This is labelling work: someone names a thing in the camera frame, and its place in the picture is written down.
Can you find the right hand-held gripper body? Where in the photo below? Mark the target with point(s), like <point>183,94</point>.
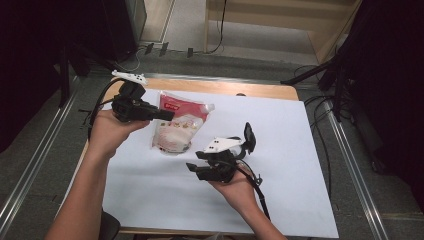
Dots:
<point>221,166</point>

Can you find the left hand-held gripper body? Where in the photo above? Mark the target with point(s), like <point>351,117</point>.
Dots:
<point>131,106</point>

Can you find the red and white pouch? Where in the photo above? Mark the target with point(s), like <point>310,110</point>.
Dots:
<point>180,130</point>

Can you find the person's right hand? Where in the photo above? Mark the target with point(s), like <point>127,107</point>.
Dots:
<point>238,193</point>

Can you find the person's left hand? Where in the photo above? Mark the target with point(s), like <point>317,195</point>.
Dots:
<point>106,133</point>

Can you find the wooden table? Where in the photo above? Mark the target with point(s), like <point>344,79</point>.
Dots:
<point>216,87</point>

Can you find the small black block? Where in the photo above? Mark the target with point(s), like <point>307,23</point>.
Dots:
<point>149,48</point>
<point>190,52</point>
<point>164,48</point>

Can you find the white paper sheet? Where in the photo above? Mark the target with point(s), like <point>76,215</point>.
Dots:
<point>283,166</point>

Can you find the black metal stand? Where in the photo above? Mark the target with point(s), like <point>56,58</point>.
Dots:
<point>65,73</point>

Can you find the black cabinet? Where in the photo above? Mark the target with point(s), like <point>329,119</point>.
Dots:
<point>123,26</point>

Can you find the black chair seat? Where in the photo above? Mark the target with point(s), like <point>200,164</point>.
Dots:
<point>110,226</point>

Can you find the black curtain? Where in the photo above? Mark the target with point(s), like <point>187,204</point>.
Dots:
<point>30,50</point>
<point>393,83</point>

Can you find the black tripod stand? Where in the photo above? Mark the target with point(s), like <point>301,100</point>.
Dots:
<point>320,70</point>

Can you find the wooden shelf unit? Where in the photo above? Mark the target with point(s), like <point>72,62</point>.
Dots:
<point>283,20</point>

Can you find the metal floor rail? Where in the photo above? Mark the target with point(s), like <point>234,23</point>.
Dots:
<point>36,156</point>
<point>353,173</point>

